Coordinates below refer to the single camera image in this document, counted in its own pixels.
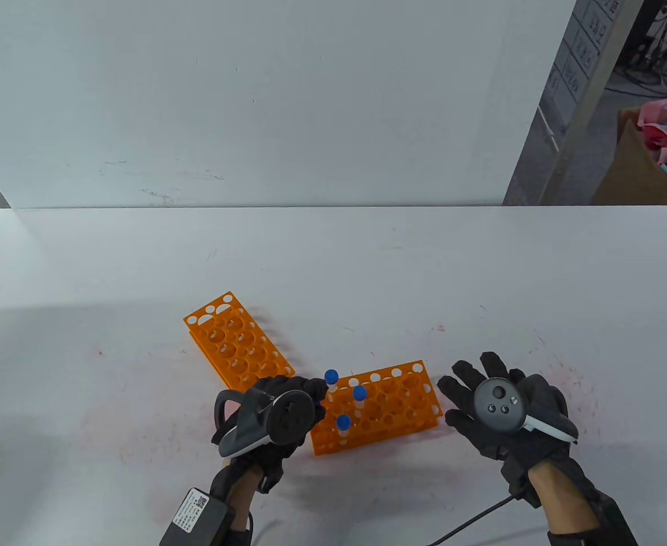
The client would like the brown cardboard box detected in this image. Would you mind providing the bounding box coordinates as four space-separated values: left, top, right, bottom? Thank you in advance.
591 107 667 206

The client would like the person's right forearm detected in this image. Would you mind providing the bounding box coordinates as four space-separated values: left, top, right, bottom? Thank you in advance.
529 460 641 546

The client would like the person's left hand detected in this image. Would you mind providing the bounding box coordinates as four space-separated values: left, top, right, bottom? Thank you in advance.
210 375 329 495

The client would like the grey controller with ring strap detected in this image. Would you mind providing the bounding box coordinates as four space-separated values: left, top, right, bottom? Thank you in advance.
213 389 320 457

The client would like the grey controller with round buttons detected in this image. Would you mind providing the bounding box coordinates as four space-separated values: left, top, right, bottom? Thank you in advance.
474 378 579 444

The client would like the person's right hand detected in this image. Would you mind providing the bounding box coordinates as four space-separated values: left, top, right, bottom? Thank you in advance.
437 351 581 508

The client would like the black cable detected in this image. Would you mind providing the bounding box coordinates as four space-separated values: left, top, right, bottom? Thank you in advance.
424 494 519 546

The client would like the bundle of black cables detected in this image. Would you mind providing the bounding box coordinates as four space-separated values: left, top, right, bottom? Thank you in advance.
618 0 667 98

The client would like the grey locker cabinet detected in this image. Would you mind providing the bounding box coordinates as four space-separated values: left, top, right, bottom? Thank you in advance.
503 0 618 206

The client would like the orange tube rack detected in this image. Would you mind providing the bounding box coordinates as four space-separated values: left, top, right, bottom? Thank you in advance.
183 291 297 394
309 360 444 456

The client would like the black box with white label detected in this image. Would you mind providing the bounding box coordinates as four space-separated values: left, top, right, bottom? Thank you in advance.
159 487 235 546

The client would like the person's left forearm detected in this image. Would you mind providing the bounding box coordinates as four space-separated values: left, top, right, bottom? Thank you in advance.
219 457 267 534

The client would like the white backdrop board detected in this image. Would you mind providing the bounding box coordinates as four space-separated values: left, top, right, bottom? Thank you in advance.
0 0 578 209

